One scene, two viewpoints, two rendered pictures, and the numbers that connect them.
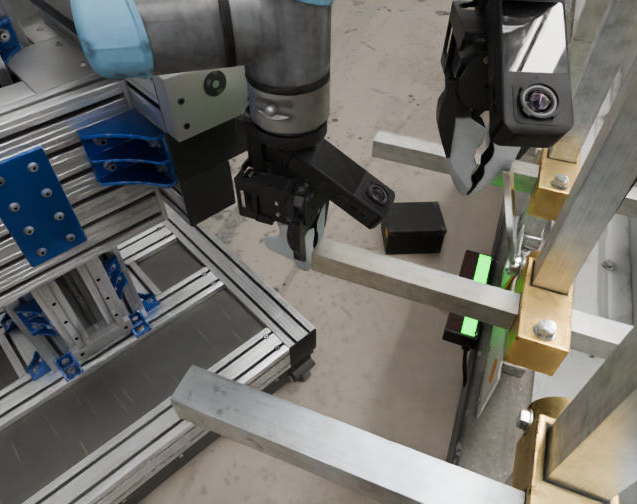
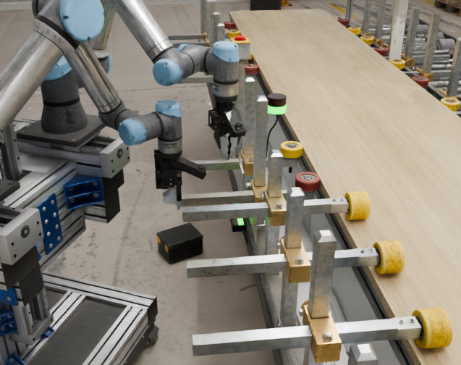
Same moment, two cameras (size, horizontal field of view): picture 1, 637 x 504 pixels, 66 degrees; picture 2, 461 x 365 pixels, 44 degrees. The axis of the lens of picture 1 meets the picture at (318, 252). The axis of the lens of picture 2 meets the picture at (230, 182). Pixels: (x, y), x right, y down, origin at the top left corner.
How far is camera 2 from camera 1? 1.32 m
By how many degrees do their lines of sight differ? 29
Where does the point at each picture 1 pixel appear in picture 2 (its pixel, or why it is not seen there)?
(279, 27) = (173, 124)
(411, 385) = (219, 323)
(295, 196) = (177, 174)
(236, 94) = (124, 156)
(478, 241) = (222, 240)
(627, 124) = (258, 129)
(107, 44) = (137, 135)
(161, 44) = (148, 132)
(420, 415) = not seen: hidden behind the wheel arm
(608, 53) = (249, 115)
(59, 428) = not seen: outside the picture
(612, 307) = not seen: hidden behind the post
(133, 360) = (51, 350)
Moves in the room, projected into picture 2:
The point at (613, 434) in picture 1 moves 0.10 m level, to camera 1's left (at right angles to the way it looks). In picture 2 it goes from (272, 174) to (241, 182)
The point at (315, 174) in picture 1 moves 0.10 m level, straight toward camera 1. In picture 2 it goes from (182, 164) to (197, 178)
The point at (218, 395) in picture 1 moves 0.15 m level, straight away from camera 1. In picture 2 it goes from (193, 208) to (154, 193)
